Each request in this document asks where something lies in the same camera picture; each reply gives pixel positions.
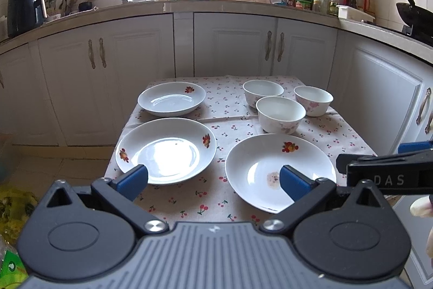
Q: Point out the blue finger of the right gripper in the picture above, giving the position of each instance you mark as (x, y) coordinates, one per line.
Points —
(415, 146)

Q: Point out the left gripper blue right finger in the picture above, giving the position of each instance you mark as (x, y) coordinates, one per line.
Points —
(295, 183)

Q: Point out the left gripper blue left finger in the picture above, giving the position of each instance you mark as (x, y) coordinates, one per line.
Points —
(132, 183)

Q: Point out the stained white fruit plate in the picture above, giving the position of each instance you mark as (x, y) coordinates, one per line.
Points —
(253, 168)

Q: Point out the large white fruit plate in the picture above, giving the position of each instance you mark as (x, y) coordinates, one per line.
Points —
(172, 149)

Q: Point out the white floral bowl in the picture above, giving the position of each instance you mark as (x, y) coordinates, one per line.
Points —
(278, 115)

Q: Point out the small white fruit plate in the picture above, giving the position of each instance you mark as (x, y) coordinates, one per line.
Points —
(171, 99)

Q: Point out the gloved right hand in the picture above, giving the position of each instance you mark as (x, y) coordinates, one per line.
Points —
(423, 207)

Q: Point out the cherry print tablecloth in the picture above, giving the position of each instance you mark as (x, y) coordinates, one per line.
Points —
(209, 197)

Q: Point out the yellow green plastic bag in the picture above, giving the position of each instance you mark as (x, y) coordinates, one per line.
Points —
(16, 208)

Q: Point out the white lower cabinets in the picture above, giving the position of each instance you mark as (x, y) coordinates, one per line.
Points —
(69, 88)

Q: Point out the black wok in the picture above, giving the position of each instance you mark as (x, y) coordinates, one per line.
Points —
(417, 21)

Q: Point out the white plastic tray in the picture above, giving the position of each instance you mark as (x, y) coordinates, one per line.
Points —
(353, 14)

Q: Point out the clear oil bottle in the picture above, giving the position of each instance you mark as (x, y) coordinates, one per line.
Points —
(324, 6)

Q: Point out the black air fryer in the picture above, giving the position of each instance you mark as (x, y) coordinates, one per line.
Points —
(24, 15)

